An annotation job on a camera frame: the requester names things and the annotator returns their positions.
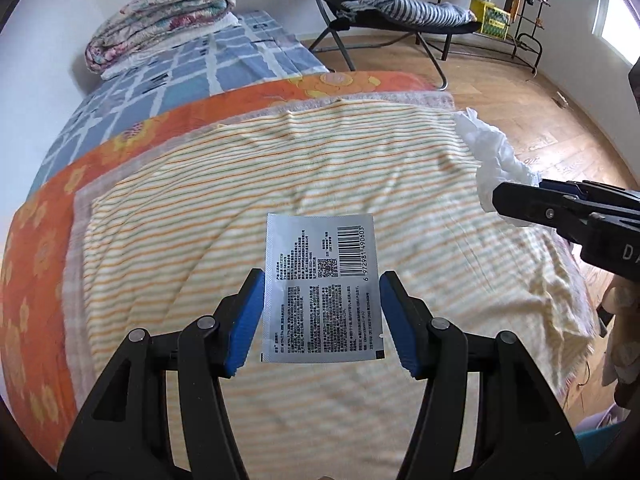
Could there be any white plastic bag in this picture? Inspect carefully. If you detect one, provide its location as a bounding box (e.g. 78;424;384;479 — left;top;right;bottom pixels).
452;107;543;228

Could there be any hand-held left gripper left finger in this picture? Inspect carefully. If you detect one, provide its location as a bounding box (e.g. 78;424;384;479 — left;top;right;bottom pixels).
57;268;267;480

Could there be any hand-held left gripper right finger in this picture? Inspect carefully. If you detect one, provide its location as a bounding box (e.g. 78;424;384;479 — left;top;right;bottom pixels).
378;270;586;480

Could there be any black drying rack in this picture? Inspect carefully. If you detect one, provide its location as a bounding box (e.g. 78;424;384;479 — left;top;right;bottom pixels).
437;0;551;78

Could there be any grey striped cloth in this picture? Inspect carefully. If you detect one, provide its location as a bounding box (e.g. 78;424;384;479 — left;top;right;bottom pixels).
340;0;476;26

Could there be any orange floral bed sheet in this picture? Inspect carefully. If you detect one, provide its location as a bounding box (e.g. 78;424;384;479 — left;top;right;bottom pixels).
0;70;453;466

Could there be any window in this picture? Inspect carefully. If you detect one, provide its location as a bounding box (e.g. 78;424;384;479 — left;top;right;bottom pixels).
592;0;640;68

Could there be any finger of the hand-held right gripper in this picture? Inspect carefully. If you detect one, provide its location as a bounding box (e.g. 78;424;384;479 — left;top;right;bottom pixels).
539;178;640;216
492;181;601;243

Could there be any blue checked bed sheet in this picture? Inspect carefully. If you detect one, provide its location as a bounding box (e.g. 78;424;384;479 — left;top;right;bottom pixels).
27;9;333;196

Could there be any person's right forearm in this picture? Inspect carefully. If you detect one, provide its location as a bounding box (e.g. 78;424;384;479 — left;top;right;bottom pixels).
600;275;640;408

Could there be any white folded sheet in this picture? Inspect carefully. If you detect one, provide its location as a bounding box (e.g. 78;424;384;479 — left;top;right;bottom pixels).
102;12;241;81

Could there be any silver printed sachet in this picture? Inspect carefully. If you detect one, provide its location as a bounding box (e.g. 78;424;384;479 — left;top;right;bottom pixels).
260;212;386;363

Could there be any folded floral quilt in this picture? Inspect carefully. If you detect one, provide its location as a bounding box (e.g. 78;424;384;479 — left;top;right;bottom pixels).
85;0;238;73

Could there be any yellow striped fringed blanket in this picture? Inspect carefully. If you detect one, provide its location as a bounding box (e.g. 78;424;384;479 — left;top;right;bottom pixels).
65;92;598;480

